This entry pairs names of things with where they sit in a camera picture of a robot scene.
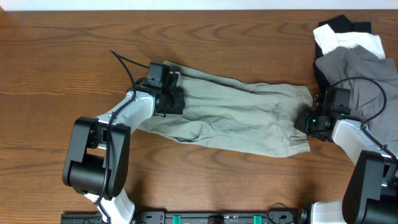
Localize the dark grey garment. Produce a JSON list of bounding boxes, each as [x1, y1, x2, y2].
[[315, 45, 397, 154]]

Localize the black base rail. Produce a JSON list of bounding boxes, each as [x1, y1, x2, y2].
[[60, 203, 312, 224]]

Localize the khaki grey shorts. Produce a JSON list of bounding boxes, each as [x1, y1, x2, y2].
[[139, 61, 313, 157]]

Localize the black garment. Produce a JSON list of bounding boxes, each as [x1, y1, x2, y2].
[[313, 15, 372, 92]]

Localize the white shirt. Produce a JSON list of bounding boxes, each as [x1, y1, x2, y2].
[[313, 24, 386, 59]]

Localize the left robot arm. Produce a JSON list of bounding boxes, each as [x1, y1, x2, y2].
[[60, 62, 185, 223]]

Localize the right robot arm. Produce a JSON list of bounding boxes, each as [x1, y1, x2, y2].
[[294, 87, 397, 224]]

